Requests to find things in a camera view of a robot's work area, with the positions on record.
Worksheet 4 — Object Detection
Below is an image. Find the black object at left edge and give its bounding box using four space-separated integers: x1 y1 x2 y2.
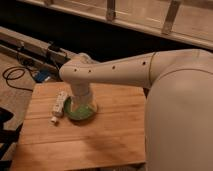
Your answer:
0 107 22 171

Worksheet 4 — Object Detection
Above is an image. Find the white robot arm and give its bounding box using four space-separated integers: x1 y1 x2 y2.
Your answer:
60 49 213 171

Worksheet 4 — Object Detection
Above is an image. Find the blue box on floor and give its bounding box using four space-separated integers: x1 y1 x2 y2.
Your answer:
34 70 50 83

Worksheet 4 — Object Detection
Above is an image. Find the green ceramic bowl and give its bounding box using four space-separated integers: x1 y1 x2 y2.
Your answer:
63 96 98 121

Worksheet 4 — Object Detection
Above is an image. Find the white plastic bottle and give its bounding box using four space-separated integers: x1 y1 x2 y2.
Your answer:
51 91 68 125

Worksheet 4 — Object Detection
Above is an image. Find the black power adapter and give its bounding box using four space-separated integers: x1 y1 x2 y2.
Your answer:
46 44 61 57

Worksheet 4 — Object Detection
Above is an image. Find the black cable loop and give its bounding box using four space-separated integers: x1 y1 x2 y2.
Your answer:
2 65 34 93

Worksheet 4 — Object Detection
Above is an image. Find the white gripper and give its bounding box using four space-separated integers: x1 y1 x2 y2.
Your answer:
70 83 97 112

